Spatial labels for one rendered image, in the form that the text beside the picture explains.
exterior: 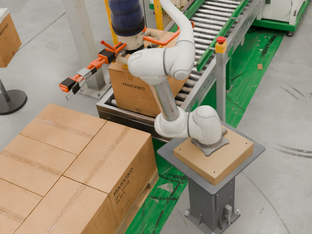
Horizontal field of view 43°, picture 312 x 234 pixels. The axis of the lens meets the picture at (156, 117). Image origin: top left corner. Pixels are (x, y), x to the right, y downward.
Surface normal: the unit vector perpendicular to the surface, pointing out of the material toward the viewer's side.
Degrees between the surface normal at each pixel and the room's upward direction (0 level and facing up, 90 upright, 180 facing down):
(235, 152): 5
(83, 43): 90
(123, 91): 90
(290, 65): 0
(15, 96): 0
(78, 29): 92
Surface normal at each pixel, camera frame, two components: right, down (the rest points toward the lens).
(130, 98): -0.45, 0.65
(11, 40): 0.98, 0.01
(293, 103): -0.11, -0.73
